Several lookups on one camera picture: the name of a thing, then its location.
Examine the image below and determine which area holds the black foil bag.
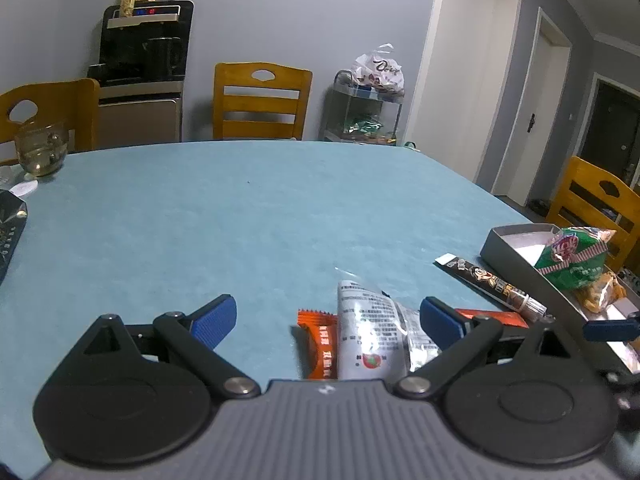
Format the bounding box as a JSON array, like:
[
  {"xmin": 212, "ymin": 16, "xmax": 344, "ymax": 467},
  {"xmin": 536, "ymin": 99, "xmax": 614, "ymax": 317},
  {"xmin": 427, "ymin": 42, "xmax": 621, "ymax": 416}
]
[{"xmin": 0, "ymin": 190, "xmax": 28, "ymax": 286}]

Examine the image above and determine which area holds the grey cardboard box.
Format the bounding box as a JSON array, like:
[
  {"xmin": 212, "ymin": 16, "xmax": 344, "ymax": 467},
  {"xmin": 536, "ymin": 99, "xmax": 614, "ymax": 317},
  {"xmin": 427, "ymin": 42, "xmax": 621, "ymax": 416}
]
[{"xmin": 480, "ymin": 223, "xmax": 640, "ymax": 373}]

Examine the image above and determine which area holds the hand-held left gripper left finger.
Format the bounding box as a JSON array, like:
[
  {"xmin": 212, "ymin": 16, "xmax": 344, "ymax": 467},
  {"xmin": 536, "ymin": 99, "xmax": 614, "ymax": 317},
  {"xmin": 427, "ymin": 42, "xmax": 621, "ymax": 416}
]
[{"xmin": 70, "ymin": 294, "xmax": 261, "ymax": 401}]

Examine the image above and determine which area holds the clear peanut snack packet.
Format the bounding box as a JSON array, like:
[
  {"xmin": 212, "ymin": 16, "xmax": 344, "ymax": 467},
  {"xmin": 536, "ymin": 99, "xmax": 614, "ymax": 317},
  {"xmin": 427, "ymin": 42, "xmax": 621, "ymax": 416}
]
[{"xmin": 575, "ymin": 270, "xmax": 628, "ymax": 315}]

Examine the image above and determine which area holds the white plastic bag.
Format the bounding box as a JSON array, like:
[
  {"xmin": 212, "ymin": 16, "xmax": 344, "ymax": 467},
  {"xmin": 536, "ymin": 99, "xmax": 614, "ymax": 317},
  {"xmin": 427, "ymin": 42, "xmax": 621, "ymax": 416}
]
[{"xmin": 350, "ymin": 44, "xmax": 405, "ymax": 96}]

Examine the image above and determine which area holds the black brown snack tube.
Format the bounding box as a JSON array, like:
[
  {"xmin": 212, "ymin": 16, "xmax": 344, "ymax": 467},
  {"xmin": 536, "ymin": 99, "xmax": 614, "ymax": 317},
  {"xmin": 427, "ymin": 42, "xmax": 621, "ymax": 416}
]
[{"xmin": 434, "ymin": 254, "xmax": 548, "ymax": 317}]

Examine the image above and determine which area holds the wooden chair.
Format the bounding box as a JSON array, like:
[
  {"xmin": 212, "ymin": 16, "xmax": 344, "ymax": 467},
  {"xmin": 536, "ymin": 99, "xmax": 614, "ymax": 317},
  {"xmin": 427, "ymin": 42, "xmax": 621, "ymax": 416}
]
[
  {"xmin": 0, "ymin": 78, "xmax": 101, "ymax": 166},
  {"xmin": 213, "ymin": 62, "xmax": 313, "ymax": 142},
  {"xmin": 545, "ymin": 156, "xmax": 640, "ymax": 273}
]

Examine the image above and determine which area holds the black kettle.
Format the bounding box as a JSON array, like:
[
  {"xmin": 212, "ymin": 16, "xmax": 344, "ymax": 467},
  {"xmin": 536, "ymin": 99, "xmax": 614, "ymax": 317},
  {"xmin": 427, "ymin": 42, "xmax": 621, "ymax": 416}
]
[{"xmin": 145, "ymin": 36, "xmax": 183, "ymax": 78}]

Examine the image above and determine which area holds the black water dispenser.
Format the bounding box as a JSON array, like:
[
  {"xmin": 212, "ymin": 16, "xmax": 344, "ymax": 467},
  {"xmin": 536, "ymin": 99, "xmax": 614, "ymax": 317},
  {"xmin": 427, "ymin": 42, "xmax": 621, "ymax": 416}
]
[{"xmin": 88, "ymin": 0, "xmax": 195, "ymax": 143}]

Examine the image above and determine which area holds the glass bowl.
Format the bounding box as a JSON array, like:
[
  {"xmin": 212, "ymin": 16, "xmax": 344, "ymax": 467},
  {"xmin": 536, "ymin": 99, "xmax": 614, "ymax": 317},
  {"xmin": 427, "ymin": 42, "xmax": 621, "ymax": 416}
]
[{"xmin": 14, "ymin": 120, "xmax": 70, "ymax": 178}]

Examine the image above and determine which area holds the orange snack packet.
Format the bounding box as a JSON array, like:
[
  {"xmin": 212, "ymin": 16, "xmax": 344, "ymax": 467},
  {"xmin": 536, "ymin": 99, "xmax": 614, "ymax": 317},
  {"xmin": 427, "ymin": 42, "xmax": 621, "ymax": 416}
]
[
  {"xmin": 297, "ymin": 309, "xmax": 341, "ymax": 380},
  {"xmin": 455, "ymin": 308, "xmax": 531, "ymax": 330}
]

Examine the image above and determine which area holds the green snack bag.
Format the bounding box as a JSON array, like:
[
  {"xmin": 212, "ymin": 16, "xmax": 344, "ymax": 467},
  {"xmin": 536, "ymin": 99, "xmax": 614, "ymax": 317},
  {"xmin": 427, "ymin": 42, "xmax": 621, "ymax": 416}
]
[{"xmin": 534, "ymin": 226, "xmax": 617, "ymax": 291}]

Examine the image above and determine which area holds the glass trolley cart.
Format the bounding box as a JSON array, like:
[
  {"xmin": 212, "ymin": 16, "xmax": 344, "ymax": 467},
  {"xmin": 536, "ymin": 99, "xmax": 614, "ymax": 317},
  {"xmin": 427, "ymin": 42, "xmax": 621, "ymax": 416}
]
[{"xmin": 320, "ymin": 71, "xmax": 405, "ymax": 147}]

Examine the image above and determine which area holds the silver white snack packet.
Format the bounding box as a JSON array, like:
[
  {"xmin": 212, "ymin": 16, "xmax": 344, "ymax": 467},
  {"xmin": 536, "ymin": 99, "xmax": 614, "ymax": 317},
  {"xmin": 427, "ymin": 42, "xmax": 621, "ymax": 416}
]
[{"xmin": 336, "ymin": 280, "xmax": 443, "ymax": 380}]

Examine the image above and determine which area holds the white door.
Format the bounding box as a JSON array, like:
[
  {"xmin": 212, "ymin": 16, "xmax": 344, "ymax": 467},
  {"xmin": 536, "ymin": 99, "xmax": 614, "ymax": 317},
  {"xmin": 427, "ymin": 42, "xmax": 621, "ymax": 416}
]
[
  {"xmin": 400, "ymin": 0, "xmax": 521, "ymax": 196},
  {"xmin": 507, "ymin": 10, "xmax": 571, "ymax": 206}
]

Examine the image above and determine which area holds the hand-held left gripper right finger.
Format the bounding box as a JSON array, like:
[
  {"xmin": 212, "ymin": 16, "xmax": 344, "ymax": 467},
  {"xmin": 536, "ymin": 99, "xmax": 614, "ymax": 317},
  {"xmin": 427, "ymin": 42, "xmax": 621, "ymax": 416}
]
[{"xmin": 392, "ymin": 296, "xmax": 596, "ymax": 401}]

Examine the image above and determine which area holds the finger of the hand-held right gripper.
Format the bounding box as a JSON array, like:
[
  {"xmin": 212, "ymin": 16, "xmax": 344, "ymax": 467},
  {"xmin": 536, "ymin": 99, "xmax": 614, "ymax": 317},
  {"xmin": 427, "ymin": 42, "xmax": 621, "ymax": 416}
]
[
  {"xmin": 582, "ymin": 311, "xmax": 640, "ymax": 343},
  {"xmin": 601, "ymin": 369, "xmax": 640, "ymax": 387}
]

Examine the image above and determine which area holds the dark entry door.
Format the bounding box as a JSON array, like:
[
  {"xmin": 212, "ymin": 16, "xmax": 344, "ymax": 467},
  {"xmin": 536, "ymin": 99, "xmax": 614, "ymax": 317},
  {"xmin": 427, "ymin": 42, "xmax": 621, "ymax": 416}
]
[{"xmin": 577, "ymin": 75, "xmax": 640, "ymax": 181}]

